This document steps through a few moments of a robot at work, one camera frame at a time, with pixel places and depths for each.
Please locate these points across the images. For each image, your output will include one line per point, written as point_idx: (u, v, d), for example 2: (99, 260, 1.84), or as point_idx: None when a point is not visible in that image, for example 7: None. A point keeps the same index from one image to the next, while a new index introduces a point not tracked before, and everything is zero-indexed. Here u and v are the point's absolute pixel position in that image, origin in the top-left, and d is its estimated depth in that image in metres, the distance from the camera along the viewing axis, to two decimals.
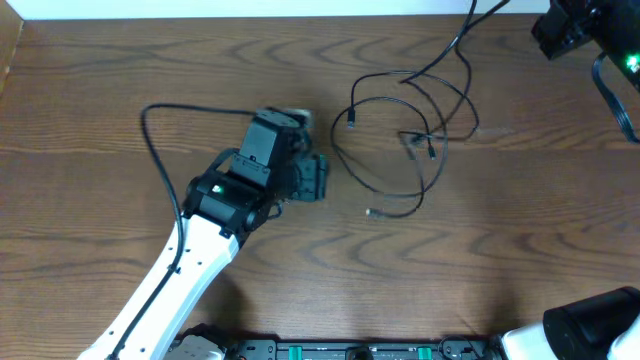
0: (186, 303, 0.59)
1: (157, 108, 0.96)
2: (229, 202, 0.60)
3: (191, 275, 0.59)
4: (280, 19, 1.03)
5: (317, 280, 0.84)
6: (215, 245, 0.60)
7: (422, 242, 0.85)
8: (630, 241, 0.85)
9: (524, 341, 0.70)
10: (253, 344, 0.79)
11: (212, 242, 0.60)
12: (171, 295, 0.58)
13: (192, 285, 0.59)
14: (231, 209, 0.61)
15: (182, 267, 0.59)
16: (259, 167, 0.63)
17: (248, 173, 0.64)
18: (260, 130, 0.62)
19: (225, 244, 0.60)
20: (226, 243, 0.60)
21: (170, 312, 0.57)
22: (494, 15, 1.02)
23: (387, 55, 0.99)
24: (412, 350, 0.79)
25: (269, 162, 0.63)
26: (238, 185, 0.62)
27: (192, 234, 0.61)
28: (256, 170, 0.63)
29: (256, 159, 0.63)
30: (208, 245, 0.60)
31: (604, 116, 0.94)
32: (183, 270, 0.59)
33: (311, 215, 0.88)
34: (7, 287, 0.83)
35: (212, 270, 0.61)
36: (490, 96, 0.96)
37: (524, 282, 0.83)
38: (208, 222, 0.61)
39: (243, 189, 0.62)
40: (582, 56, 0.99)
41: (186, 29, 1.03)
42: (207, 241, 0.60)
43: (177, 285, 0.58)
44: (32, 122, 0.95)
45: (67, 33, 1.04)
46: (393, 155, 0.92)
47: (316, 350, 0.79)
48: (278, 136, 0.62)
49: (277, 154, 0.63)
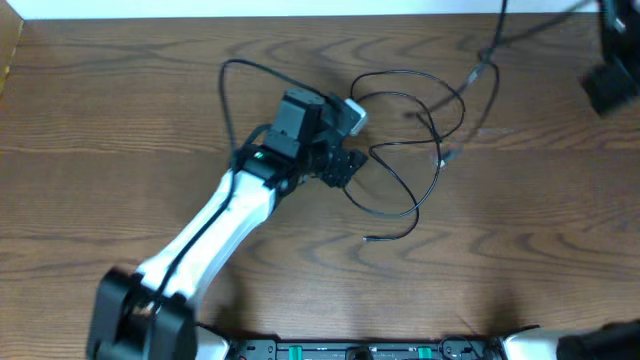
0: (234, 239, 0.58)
1: (157, 108, 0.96)
2: (267, 167, 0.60)
3: (242, 212, 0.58)
4: (280, 19, 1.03)
5: (317, 280, 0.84)
6: (259, 194, 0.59)
7: (421, 242, 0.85)
8: (631, 241, 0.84)
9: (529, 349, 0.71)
10: (253, 344, 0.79)
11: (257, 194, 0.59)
12: (225, 226, 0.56)
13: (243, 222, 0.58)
14: (269, 175, 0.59)
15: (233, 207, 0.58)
16: (290, 140, 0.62)
17: (280, 147, 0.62)
18: (290, 106, 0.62)
19: (267, 195, 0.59)
20: (267, 195, 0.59)
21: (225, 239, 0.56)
22: (494, 15, 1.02)
23: (387, 55, 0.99)
24: (412, 350, 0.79)
25: (300, 136, 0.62)
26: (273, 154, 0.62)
27: (240, 182, 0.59)
28: (287, 143, 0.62)
29: (288, 133, 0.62)
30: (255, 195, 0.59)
31: (605, 116, 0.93)
32: (235, 207, 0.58)
33: (311, 215, 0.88)
34: (7, 286, 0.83)
35: (257, 213, 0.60)
36: (490, 96, 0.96)
37: (524, 282, 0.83)
38: (249, 179, 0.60)
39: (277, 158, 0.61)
40: None
41: (186, 29, 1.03)
42: (254, 192, 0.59)
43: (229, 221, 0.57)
44: (33, 122, 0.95)
45: (67, 33, 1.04)
46: (394, 155, 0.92)
47: (316, 350, 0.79)
48: (306, 112, 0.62)
49: (308, 128, 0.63)
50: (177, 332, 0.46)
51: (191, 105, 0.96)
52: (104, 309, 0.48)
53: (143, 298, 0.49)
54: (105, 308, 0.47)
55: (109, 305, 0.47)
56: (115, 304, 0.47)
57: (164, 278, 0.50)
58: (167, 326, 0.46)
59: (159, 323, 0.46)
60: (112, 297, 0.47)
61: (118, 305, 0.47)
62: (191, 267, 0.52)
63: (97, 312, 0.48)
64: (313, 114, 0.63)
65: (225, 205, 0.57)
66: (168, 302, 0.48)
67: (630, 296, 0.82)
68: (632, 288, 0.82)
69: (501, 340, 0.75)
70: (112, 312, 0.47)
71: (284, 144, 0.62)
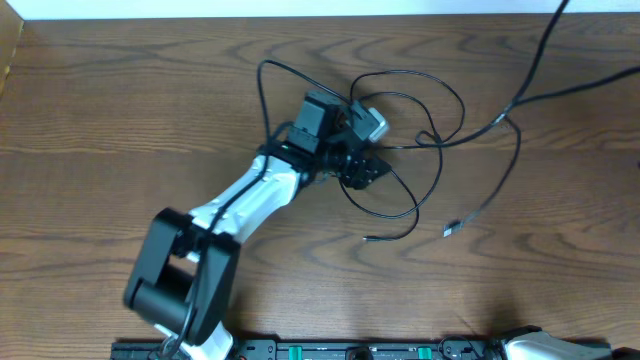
0: (264, 209, 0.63)
1: (158, 108, 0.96)
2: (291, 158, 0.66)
3: (275, 183, 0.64)
4: (280, 19, 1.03)
5: (317, 280, 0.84)
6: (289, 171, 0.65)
7: (421, 242, 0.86)
8: (630, 241, 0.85)
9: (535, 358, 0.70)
10: (253, 344, 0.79)
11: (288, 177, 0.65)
12: (261, 192, 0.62)
13: (274, 192, 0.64)
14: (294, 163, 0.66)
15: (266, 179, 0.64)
16: (310, 137, 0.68)
17: (300, 142, 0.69)
18: (311, 107, 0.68)
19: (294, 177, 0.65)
20: (295, 177, 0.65)
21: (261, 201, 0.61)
22: (494, 15, 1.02)
23: (387, 55, 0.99)
24: (412, 350, 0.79)
25: (319, 133, 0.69)
26: (297, 149, 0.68)
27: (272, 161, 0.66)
28: (308, 139, 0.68)
29: (309, 130, 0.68)
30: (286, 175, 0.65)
31: (604, 116, 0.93)
32: (269, 178, 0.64)
33: (311, 215, 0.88)
34: (7, 286, 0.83)
35: (285, 188, 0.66)
36: (490, 96, 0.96)
37: (524, 282, 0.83)
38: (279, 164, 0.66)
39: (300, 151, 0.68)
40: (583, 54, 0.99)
41: (187, 29, 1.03)
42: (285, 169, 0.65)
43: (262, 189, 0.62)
44: (33, 122, 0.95)
45: (68, 33, 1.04)
46: (393, 155, 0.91)
47: (316, 350, 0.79)
48: (326, 111, 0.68)
49: (327, 125, 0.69)
50: (227, 264, 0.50)
51: (191, 106, 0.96)
52: (157, 244, 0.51)
53: (191, 238, 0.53)
54: (158, 243, 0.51)
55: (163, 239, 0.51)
56: (168, 238, 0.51)
57: (214, 219, 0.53)
58: (217, 258, 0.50)
59: (210, 255, 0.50)
60: (166, 232, 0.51)
61: (171, 239, 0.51)
62: (234, 216, 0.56)
63: (149, 247, 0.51)
64: (332, 113, 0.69)
65: (260, 176, 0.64)
66: (217, 238, 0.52)
67: (630, 296, 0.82)
68: (632, 288, 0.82)
69: (503, 343, 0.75)
70: (165, 246, 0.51)
71: (304, 140, 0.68)
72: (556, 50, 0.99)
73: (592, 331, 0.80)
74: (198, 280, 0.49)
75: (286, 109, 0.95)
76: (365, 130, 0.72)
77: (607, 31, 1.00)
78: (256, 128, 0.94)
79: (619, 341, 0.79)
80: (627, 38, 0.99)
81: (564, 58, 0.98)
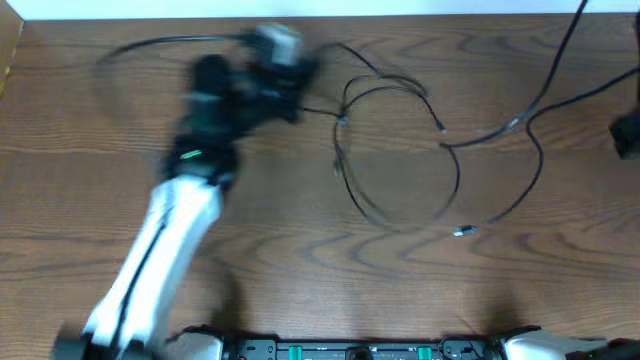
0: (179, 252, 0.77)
1: (157, 108, 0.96)
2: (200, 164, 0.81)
3: (175, 231, 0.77)
4: (281, 19, 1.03)
5: (317, 280, 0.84)
6: (198, 199, 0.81)
7: (421, 242, 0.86)
8: (630, 241, 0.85)
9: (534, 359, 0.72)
10: (253, 344, 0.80)
11: (193, 192, 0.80)
12: (169, 246, 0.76)
13: (182, 234, 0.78)
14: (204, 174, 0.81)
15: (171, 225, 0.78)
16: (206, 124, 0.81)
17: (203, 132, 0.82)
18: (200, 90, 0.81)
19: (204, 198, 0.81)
20: (204, 199, 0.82)
21: (174, 249, 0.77)
22: (494, 15, 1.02)
23: (387, 55, 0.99)
24: (412, 350, 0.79)
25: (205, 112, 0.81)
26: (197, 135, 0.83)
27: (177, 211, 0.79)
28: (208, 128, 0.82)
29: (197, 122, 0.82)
30: (193, 196, 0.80)
31: (604, 116, 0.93)
32: (168, 227, 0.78)
33: (310, 215, 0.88)
34: (8, 287, 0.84)
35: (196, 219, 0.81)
36: (490, 96, 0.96)
37: (524, 282, 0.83)
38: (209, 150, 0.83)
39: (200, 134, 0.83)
40: (584, 55, 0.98)
41: (187, 30, 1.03)
42: (189, 205, 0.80)
43: (170, 233, 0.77)
44: (33, 122, 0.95)
45: (68, 33, 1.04)
46: (393, 155, 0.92)
47: (316, 350, 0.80)
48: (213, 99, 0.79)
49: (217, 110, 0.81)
50: None
51: None
52: (110, 310, 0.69)
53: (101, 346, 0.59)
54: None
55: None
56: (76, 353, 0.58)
57: (125, 305, 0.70)
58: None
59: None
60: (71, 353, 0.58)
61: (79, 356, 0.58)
62: (136, 290, 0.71)
63: (100, 318, 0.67)
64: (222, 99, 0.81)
65: (162, 227, 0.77)
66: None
67: (630, 296, 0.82)
68: (632, 288, 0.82)
69: (503, 343, 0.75)
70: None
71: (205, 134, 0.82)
72: (556, 50, 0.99)
73: (591, 331, 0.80)
74: None
75: None
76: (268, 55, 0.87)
77: (607, 31, 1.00)
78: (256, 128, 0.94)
79: None
80: (627, 39, 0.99)
81: (564, 58, 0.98)
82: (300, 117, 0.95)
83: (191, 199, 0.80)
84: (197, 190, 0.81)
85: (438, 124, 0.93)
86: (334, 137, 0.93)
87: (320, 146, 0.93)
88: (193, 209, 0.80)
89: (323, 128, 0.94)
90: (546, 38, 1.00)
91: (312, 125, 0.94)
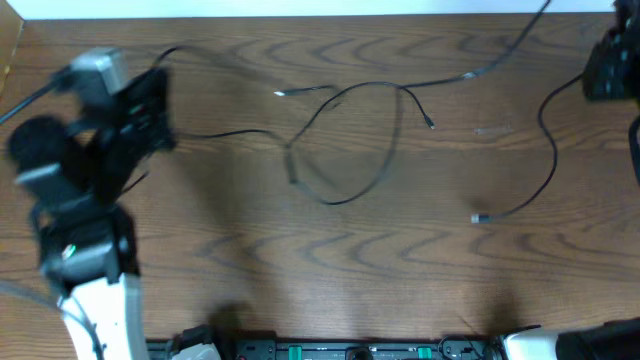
0: (136, 331, 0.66)
1: None
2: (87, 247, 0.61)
3: (115, 335, 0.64)
4: (281, 19, 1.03)
5: (318, 280, 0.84)
6: (114, 296, 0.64)
7: (421, 242, 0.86)
8: (630, 241, 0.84)
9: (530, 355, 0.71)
10: (253, 344, 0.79)
11: (101, 293, 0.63)
12: (116, 341, 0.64)
13: (122, 322, 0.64)
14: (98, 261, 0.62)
15: (108, 342, 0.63)
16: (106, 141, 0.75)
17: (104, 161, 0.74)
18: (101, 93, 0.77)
19: (121, 287, 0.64)
20: (121, 286, 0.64)
21: (125, 339, 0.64)
22: (495, 15, 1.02)
23: (387, 55, 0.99)
24: (412, 350, 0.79)
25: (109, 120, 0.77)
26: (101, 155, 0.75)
27: (91, 307, 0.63)
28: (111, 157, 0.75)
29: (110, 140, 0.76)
30: (101, 298, 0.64)
31: (605, 115, 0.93)
32: (107, 342, 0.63)
33: (310, 215, 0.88)
34: (9, 286, 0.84)
35: (128, 313, 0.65)
36: (491, 95, 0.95)
37: (524, 282, 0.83)
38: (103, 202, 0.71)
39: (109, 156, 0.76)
40: (584, 54, 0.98)
41: (186, 29, 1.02)
42: (105, 301, 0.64)
43: (104, 328, 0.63)
44: None
45: (67, 32, 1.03)
46: (393, 155, 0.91)
47: (316, 350, 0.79)
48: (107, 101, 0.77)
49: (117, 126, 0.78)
50: None
51: (191, 106, 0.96)
52: None
53: None
54: (55, 185, 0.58)
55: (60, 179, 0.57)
56: None
57: None
58: (113, 267, 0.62)
59: (99, 254, 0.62)
60: None
61: None
62: None
63: None
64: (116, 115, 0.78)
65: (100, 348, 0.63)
66: (129, 262, 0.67)
67: (631, 296, 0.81)
68: (632, 288, 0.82)
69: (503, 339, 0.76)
70: (69, 195, 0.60)
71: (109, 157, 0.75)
72: (556, 50, 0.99)
73: None
74: None
75: (286, 109, 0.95)
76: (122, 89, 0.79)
77: (608, 31, 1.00)
78: (256, 128, 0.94)
79: None
80: None
81: (565, 57, 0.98)
82: (299, 117, 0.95)
83: (100, 301, 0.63)
84: (104, 289, 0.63)
85: (427, 119, 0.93)
86: (334, 136, 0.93)
87: (320, 146, 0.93)
88: (120, 311, 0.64)
89: (323, 127, 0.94)
90: (546, 38, 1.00)
91: (312, 125, 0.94)
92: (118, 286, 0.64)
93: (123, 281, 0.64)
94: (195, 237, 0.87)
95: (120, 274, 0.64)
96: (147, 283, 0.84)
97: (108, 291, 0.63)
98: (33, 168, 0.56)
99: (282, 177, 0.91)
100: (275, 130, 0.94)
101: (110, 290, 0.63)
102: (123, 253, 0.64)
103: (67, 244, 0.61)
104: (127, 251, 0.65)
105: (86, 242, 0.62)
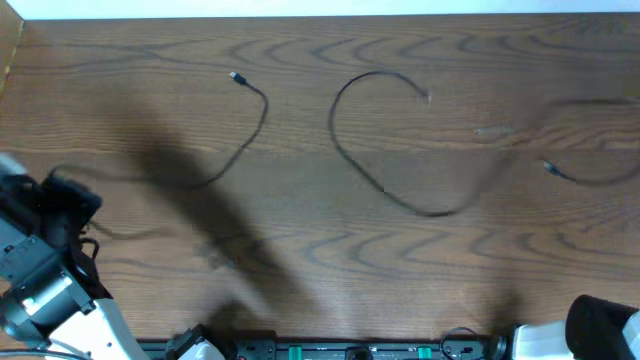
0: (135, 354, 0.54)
1: (158, 108, 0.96)
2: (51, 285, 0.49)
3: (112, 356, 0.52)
4: (281, 19, 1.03)
5: (317, 280, 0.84)
6: (93, 324, 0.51)
7: (421, 242, 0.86)
8: (631, 241, 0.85)
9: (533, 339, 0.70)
10: (253, 344, 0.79)
11: (76, 327, 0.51)
12: None
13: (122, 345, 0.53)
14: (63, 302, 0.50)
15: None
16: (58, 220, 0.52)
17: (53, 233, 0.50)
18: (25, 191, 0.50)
19: (99, 313, 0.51)
20: (99, 313, 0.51)
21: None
22: (495, 15, 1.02)
23: (387, 55, 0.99)
24: (412, 350, 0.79)
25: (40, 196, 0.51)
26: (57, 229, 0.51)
27: (76, 340, 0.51)
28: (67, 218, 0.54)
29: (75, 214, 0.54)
30: (79, 332, 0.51)
31: (605, 116, 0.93)
32: None
33: (310, 215, 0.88)
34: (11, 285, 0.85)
35: (120, 330, 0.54)
36: (491, 95, 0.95)
37: (524, 282, 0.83)
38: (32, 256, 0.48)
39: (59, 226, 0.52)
40: (584, 55, 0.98)
41: (187, 29, 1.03)
42: (85, 333, 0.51)
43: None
44: (33, 121, 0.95)
45: (68, 33, 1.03)
46: (393, 155, 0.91)
47: (316, 350, 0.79)
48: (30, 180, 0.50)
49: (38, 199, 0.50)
50: None
51: (191, 106, 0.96)
52: None
53: None
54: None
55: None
56: None
57: None
58: (82, 293, 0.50)
59: (61, 290, 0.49)
60: None
61: None
62: None
63: None
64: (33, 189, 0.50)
65: None
66: (97, 284, 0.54)
67: (632, 297, 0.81)
68: (633, 288, 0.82)
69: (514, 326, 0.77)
70: (11, 241, 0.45)
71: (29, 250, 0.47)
72: (556, 50, 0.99)
73: None
74: None
75: (286, 109, 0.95)
76: None
77: (608, 32, 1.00)
78: (256, 128, 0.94)
79: None
80: (627, 39, 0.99)
81: (565, 57, 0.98)
82: (300, 117, 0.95)
83: (81, 335, 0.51)
84: (81, 322, 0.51)
85: (419, 89, 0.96)
86: (334, 136, 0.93)
87: (320, 146, 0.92)
88: (109, 332, 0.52)
89: (324, 127, 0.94)
90: (546, 38, 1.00)
91: (312, 125, 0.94)
92: (96, 312, 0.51)
93: (99, 305, 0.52)
94: (195, 237, 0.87)
95: (93, 300, 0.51)
96: (147, 283, 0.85)
97: (85, 322, 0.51)
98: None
99: (282, 177, 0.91)
100: (275, 130, 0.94)
101: (89, 320, 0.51)
102: (85, 278, 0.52)
103: (23, 297, 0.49)
104: (89, 277, 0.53)
105: (43, 282, 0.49)
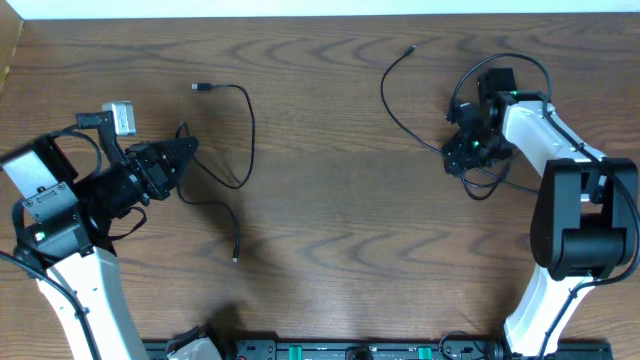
0: (118, 302, 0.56)
1: (157, 109, 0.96)
2: (60, 226, 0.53)
3: (97, 302, 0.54)
4: (281, 19, 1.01)
5: (317, 280, 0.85)
6: (83, 266, 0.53)
7: (422, 242, 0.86)
8: None
9: (522, 326, 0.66)
10: (253, 344, 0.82)
11: (70, 267, 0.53)
12: (102, 310, 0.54)
13: (107, 291, 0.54)
14: (68, 244, 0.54)
15: (90, 307, 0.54)
16: (128, 186, 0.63)
17: (114, 193, 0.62)
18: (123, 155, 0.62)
19: (94, 259, 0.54)
20: (94, 259, 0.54)
21: (111, 309, 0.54)
22: (499, 15, 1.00)
23: (387, 55, 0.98)
24: (412, 350, 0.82)
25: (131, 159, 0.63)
26: (117, 190, 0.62)
27: (69, 278, 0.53)
28: (136, 190, 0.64)
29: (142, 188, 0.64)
30: (72, 271, 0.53)
31: (605, 116, 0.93)
32: (92, 307, 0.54)
33: (310, 215, 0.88)
34: (17, 284, 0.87)
35: (108, 278, 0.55)
36: None
37: (523, 283, 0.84)
38: (52, 205, 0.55)
39: (125, 191, 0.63)
40: (588, 56, 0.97)
41: (185, 30, 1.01)
42: (76, 272, 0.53)
43: (85, 301, 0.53)
44: (35, 122, 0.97)
45: (66, 33, 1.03)
46: (393, 155, 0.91)
47: (316, 350, 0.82)
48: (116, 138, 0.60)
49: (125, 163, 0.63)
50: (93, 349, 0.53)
51: (191, 106, 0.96)
52: (112, 344, 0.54)
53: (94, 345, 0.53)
54: (33, 169, 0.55)
55: (39, 160, 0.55)
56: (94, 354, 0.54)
57: None
58: (85, 236, 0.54)
59: (70, 234, 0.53)
60: None
61: None
62: None
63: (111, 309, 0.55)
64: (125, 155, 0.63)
65: (82, 312, 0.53)
66: (104, 238, 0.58)
67: (622, 298, 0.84)
68: (624, 289, 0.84)
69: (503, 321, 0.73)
70: (44, 182, 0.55)
71: (52, 199, 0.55)
72: (558, 50, 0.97)
73: (586, 331, 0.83)
74: (94, 349, 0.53)
75: (285, 109, 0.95)
76: (110, 131, 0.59)
77: (611, 30, 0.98)
78: (255, 127, 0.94)
79: (614, 338, 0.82)
80: (631, 39, 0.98)
81: (568, 56, 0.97)
82: (300, 117, 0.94)
83: (73, 274, 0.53)
84: (76, 263, 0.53)
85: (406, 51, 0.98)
86: (334, 137, 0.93)
87: (320, 145, 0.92)
88: (97, 279, 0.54)
89: (324, 127, 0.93)
90: (548, 38, 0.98)
91: (312, 125, 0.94)
92: (92, 257, 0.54)
93: (97, 252, 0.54)
94: (195, 238, 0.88)
95: (92, 246, 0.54)
96: (150, 283, 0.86)
97: (79, 264, 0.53)
98: (13, 155, 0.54)
99: (282, 177, 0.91)
100: (275, 130, 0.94)
101: (83, 264, 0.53)
102: (94, 228, 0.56)
103: (36, 231, 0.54)
104: (100, 229, 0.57)
105: (54, 223, 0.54)
